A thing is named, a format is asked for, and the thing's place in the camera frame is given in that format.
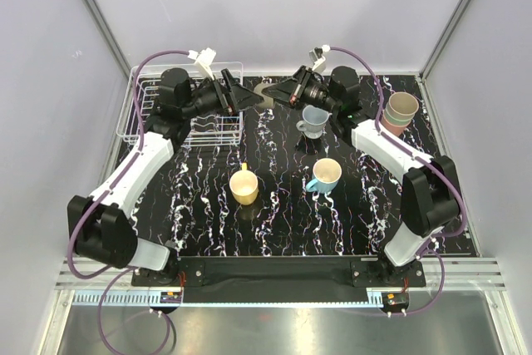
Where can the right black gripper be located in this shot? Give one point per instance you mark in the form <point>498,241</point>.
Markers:
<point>287,90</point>

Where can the black marble pattern mat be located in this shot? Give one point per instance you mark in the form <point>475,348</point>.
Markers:
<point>190,203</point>

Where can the slotted cable duct rail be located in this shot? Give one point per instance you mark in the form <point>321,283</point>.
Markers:
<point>194,298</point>

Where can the right orange connector box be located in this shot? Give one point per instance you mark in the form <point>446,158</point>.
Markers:
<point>396,300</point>

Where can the beige small mug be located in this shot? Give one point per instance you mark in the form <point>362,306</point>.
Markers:
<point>267,102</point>

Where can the light blue cup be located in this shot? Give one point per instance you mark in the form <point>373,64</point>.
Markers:
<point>325,176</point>

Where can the white wire dish rack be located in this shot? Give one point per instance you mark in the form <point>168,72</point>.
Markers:
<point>211,130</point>

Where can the pink plastic cup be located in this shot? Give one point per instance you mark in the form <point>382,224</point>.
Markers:
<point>395,130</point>

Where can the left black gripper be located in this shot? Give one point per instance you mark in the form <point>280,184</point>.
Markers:
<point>241,96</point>

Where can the tan beige tall cup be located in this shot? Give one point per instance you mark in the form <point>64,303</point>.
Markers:
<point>402,105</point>

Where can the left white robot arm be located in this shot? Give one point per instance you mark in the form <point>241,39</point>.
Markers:
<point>99,225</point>

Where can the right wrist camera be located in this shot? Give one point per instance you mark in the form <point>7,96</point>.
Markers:
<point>318,58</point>

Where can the orange connector box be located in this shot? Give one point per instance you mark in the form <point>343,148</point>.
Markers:
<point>171,297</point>
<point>396,300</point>

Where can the white grey mug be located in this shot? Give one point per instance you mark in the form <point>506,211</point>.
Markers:
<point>313,121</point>

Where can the yellow cup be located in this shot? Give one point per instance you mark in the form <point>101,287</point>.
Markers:
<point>244,185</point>

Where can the left orange connector box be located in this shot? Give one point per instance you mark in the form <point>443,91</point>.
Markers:
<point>171,297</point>

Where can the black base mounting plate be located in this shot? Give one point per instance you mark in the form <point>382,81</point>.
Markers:
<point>358,271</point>

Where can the mint green cup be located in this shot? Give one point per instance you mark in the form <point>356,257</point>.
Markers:
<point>392,121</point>

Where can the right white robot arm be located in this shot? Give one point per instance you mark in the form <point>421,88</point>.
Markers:
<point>430,192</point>

